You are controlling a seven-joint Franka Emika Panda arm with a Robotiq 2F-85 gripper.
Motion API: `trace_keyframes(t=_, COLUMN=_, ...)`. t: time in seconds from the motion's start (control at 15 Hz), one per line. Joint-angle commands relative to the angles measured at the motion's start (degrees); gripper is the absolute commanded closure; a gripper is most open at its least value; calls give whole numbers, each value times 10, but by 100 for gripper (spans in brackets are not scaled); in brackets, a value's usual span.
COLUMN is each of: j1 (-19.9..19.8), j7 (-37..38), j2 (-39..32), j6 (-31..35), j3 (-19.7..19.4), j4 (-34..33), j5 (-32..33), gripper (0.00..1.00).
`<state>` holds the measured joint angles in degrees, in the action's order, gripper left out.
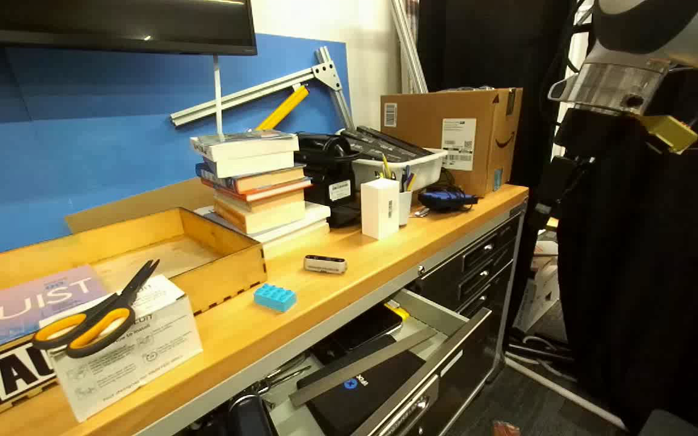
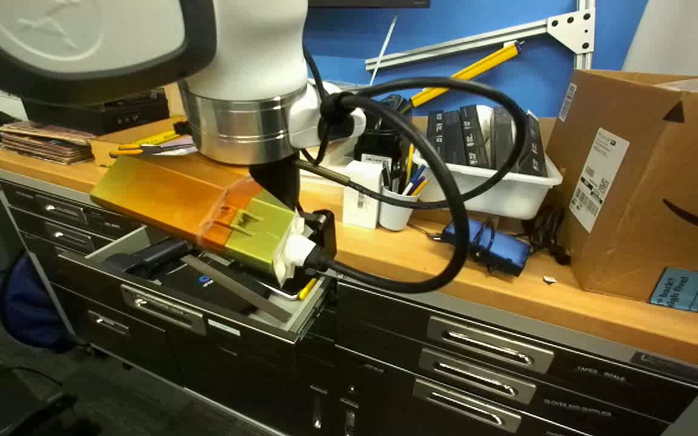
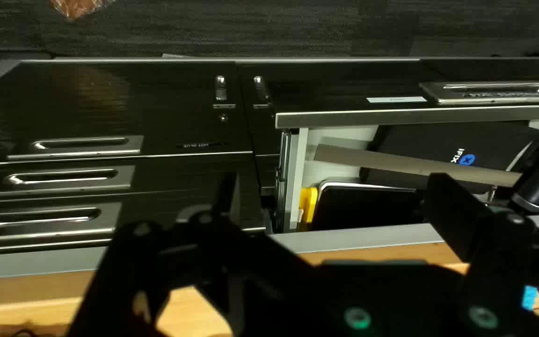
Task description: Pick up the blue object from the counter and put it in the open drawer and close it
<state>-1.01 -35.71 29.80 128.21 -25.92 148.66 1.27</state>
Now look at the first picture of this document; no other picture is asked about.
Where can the black and white sticker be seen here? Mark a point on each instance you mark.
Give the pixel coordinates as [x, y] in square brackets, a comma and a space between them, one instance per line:
[24, 369]

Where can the white plastic bin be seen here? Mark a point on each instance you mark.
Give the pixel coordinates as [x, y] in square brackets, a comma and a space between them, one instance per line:
[381, 155]

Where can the black tool drawer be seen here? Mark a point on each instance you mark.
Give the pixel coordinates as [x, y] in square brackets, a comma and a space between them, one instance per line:
[456, 363]

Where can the stack of books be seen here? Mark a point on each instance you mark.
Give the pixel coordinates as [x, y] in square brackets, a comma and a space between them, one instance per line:
[259, 184]

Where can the purple UIST sign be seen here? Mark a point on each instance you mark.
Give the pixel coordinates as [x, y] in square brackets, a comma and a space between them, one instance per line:
[33, 302]

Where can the blue toy brick block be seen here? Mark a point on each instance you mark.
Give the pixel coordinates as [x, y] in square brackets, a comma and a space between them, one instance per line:
[276, 296]

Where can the yellow handled black scissors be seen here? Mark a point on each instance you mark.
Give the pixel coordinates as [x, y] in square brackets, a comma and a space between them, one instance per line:
[101, 325]

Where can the grey metal ruler bar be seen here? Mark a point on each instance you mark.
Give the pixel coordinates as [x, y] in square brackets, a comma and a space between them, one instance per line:
[358, 367]

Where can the black flat box with logo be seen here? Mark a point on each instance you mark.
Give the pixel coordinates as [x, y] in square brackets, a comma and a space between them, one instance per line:
[347, 405]

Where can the brown cardboard shipping box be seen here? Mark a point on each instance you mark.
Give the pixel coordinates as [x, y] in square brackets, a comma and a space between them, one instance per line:
[473, 126]

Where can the shallow wooden tray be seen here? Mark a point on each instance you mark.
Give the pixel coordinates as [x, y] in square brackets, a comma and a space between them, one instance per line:
[207, 261]

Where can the white paper box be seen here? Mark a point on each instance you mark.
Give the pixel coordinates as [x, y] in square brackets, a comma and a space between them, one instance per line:
[161, 338]

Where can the yellow bar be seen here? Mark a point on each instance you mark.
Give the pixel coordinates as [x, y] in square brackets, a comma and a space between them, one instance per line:
[290, 106]

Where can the blue foam board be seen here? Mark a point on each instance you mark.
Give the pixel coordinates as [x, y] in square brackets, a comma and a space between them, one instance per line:
[82, 129]

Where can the white small carton box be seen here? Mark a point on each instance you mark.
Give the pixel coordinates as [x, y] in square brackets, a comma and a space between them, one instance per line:
[380, 209]

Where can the blue black tool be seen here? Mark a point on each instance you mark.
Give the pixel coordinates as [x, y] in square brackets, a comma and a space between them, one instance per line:
[447, 200]

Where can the black drawer cabinet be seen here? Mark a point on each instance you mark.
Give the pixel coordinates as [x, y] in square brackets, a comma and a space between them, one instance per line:
[476, 277]

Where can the small silver metal object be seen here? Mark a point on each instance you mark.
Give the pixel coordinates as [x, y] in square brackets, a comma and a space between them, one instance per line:
[327, 266]

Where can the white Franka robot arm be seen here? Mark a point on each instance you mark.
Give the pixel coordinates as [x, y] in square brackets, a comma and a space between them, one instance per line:
[637, 48]

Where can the black equipment box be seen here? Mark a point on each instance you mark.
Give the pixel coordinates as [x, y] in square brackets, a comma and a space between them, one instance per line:
[329, 165]

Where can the black monitor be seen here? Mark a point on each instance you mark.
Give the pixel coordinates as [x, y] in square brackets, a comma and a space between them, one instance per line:
[133, 25]

